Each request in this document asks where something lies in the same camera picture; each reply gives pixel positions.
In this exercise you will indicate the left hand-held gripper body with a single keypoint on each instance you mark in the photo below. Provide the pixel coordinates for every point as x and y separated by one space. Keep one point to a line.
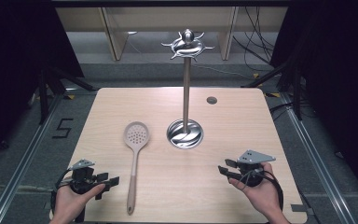
82 179

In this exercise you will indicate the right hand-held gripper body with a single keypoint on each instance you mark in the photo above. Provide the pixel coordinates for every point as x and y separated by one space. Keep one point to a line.
251 166

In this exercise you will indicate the beige slotted spoon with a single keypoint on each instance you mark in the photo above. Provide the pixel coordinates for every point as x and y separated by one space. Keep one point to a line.
135 137

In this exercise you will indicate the metal utensil stand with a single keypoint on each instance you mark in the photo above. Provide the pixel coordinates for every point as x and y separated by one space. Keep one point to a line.
185 93

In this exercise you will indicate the person's left hand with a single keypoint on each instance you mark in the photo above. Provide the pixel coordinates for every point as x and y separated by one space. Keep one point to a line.
71 202

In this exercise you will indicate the person's right hand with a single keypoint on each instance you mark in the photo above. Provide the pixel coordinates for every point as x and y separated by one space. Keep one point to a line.
261 194

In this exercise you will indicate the grey tape strip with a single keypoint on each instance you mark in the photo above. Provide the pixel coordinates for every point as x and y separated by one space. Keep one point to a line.
298 208

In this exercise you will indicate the black metal stand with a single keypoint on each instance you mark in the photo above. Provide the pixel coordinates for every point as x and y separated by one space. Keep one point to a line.
45 93
296 93

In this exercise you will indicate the black curtain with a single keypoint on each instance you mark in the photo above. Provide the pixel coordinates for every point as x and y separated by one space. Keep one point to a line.
341 77
18 62

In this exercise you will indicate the wooden shelf unit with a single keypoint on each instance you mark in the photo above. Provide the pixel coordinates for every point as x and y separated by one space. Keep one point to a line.
167 18

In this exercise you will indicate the metal floor rail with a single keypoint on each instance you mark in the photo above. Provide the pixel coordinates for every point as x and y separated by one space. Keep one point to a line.
21 161
317 161

